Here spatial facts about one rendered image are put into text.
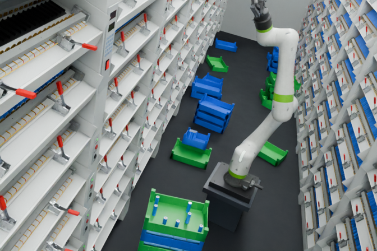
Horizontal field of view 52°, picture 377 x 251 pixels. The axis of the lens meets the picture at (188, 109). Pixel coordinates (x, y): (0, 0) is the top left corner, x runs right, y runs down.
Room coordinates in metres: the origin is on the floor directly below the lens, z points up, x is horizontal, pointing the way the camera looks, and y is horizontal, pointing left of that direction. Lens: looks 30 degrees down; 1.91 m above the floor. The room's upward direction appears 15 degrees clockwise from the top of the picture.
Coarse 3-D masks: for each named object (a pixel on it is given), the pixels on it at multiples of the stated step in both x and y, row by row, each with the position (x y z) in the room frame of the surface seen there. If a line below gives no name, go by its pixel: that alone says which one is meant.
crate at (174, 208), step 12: (168, 204) 1.47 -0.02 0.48; (180, 204) 1.48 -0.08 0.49; (192, 204) 1.48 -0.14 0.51; (204, 204) 1.48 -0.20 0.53; (156, 216) 1.37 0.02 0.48; (168, 216) 1.39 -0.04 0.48; (180, 216) 1.41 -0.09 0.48; (192, 216) 1.43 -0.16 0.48; (204, 216) 1.45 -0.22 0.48; (144, 228) 1.27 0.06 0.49; (156, 228) 1.28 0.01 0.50; (168, 228) 1.28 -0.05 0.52; (180, 228) 1.29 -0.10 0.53; (192, 228) 1.35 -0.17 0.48; (204, 228) 1.30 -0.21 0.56; (204, 240) 1.29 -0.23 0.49
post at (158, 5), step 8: (160, 0) 1.73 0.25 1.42; (152, 8) 1.73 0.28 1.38; (160, 8) 1.73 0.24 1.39; (152, 40) 1.73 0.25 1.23; (160, 40) 1.81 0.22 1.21; (152, 48) 1.73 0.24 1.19; (152, 64) 1.73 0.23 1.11; (152, 72) 1.76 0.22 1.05; (144, 80) 1.73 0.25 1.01; (144, 104) 1.73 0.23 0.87; (136, 112) 1.73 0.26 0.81; (144, 112) 1.75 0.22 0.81; (136, 136) 1.73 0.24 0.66; (136, 144) 1.73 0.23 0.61; (136, 152) 1.75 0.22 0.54; (128, 168) 1.73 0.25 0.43; (128, 184) 1.73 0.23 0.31; (128, 192) 1.74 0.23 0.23; (128, 200) 1.78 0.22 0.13; (120, 216) 1.73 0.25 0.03
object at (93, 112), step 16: (96, 0) 1.03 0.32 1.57; (112, 0) 1.07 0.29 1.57; (96, 64) 1.03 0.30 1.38; (96, 96) 1.04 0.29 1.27; (80, 112) 1.04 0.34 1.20; (96, 112) 1.05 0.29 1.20; (80, 160) 1.03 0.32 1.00; (96, 160) 1.11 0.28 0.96; (80, 192) 1.03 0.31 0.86; (80, 224) 1.03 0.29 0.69; (80, 240) 1.04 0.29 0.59
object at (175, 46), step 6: (174, 42) 2.43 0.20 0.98; (168, 48) 2.38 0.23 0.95; (174, 48) 2.43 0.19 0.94; (180, 48) 2.42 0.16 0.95; (162, 54) 2.25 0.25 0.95; (174, 54) 2.35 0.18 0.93; (162, 60) 2.18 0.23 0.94; (168, 60) 2.23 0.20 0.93; (162, 66) 2.11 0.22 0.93; (162, 72) 2.05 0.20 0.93; (156, 78) 1.94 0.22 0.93
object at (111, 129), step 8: (136, 88) 1.71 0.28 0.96; (144, 88) 1.73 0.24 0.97; (128, 96) 1.64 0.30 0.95; (136, 96) 1.68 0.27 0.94; (144, 96) 1.71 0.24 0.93; (128, 104) 1.57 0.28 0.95; (136, 104) 1.62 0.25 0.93; (120, 112) 1.48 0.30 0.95; (128, 112) 1.52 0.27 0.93; (112, 120) 1.40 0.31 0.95; (120, 120) 1.44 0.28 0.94; (128, 120) 1.47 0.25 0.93; (104, 128) 1.31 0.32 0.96; (112, 128) 1.36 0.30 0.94; (120, 128) 1.39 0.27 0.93; (104, 136) 1.29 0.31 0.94; (112, 136) 1.30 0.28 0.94; (104, 144) 1.25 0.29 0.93; (112, 144) 1.30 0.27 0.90; (104, 152) 1.20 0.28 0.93
